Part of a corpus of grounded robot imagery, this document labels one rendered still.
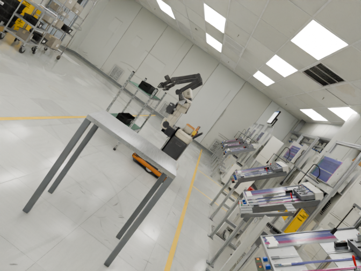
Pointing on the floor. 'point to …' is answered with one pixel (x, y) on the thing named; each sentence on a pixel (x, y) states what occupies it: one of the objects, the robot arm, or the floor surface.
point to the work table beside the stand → (119, 133)
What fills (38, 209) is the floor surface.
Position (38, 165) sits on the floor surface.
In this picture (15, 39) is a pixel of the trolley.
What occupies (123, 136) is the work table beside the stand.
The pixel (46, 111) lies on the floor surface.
